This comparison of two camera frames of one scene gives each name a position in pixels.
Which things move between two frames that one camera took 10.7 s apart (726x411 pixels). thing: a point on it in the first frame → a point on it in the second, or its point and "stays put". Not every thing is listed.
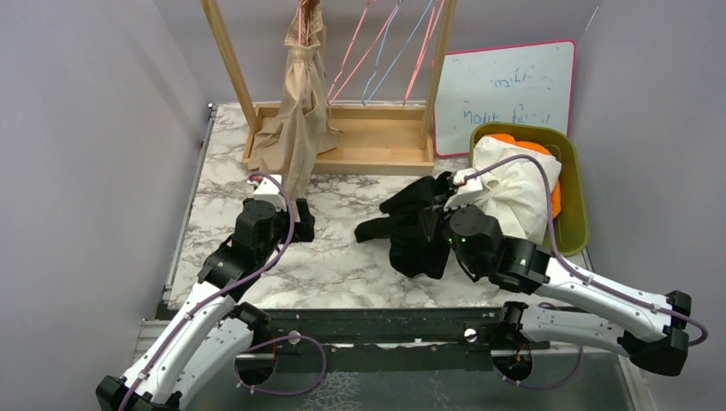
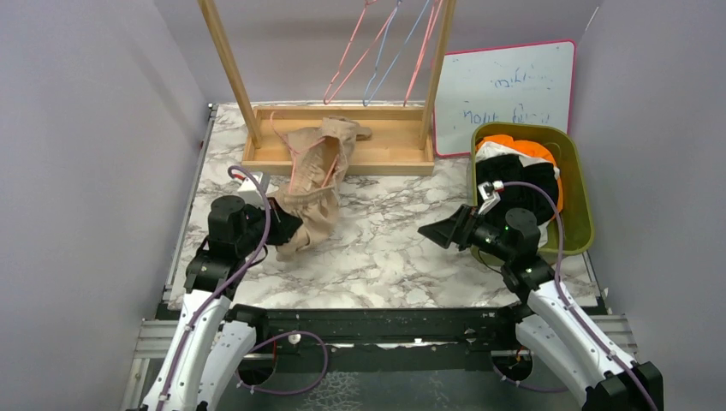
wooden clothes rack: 371,139 stays put
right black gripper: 433,217 → 457,229
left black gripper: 303,230 → 284,224
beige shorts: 305,127 → 317,171
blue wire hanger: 373,75 stays put
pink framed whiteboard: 530,83 stays put
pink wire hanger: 417,64 stays put
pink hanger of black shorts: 328,102 stays put
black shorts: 413,252 → 510,169
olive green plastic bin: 571,226 stays put
